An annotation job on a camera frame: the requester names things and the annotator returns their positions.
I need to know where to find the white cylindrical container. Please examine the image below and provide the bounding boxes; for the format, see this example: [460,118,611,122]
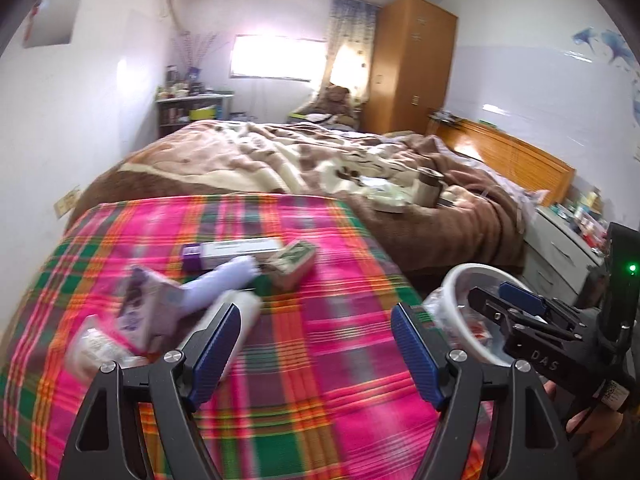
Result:
[200,289,263,363]

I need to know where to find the brown printed blanket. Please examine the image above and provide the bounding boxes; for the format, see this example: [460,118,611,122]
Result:
[82,119,526,281]

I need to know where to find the long white box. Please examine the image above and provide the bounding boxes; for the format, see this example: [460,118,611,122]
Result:
[181,239,282,272]

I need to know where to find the blue dolphin wall sticker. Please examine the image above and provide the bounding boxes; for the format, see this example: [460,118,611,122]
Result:
[572,26,640,68]

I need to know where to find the clutter of small boxes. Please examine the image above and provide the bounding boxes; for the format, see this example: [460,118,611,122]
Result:
[550,187,610,256]

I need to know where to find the wooden wardrobe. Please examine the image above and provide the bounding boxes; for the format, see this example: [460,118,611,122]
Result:
[361,0,458,136]

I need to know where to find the tissue pack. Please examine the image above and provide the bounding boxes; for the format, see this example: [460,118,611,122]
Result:
[362,177,416,213]

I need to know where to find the dried branches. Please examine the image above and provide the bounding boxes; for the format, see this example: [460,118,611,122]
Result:
[170,32,221,68]

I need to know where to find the lilac bedsheet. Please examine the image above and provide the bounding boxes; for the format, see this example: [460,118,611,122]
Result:
[470,157,538,226]

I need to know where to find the white nightstand with drawers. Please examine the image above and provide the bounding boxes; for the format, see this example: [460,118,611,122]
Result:
[522,205,608,306]

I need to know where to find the green patterned box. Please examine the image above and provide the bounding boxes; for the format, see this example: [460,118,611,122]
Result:
[264,240,319,289]

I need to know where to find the steel thermos cup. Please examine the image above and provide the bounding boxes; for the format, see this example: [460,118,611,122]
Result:
[414,166,446,207]

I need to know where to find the patterned curtain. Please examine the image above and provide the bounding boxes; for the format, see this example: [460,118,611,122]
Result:
[327,0,381,111]

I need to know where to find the clear plastic packet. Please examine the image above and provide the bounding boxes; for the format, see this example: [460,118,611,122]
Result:
[64,314,132,377]

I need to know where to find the white round trash bin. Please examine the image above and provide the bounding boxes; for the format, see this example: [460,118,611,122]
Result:
[425,262,526,367]

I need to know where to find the red hanging ornament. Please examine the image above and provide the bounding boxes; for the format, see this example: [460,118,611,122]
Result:
[25,0,43,41]

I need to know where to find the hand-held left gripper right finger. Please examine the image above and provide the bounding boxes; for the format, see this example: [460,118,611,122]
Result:
[391,304,571,480]

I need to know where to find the wrapped air conditioner pipe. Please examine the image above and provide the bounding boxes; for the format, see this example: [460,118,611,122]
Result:
[160,0,188,36]

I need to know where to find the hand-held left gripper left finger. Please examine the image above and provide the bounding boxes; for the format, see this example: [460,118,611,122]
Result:
[57,302,241,480]

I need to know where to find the wooden headboard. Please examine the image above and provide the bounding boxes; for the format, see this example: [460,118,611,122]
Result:
[437,119,576,208]

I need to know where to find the person's right hand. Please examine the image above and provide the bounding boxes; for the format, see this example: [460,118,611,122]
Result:
[546,381,625,461]

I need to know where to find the brown teddy bear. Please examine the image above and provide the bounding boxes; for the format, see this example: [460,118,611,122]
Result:
[312,85,351,123]

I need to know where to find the foil snack bag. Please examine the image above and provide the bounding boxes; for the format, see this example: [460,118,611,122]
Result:
[116,266,187,352]

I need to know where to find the pink plaid cloth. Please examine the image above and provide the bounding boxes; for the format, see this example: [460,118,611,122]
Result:
[0,194,493,480]

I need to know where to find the cluttered shelf unit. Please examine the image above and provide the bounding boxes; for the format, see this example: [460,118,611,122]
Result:
[156,92,235,138]

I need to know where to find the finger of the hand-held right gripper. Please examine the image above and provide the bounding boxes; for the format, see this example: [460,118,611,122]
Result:
[500,282,596,333]
[469,286,576,343]

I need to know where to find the white foam net sleeve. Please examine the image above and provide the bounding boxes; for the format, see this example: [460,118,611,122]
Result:
[179,255,262,322]

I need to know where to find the window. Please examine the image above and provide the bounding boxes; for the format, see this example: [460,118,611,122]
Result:
[230,35,328,82]

